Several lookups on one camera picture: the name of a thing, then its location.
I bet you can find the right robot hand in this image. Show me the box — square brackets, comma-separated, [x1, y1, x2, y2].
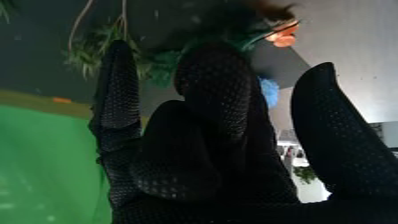
[87, 39, 398, 224]

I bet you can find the green sprig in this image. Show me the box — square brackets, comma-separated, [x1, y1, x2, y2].
[60, 0, 146, 80]

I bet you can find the blue flower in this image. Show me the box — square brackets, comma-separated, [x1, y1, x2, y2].
[258, 77, 281, 110]

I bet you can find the bunch of green sprigs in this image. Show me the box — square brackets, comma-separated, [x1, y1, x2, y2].
[140, 0, 298, 88]

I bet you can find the white sheet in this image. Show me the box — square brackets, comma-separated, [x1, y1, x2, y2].
[266, 0, 398, 125]

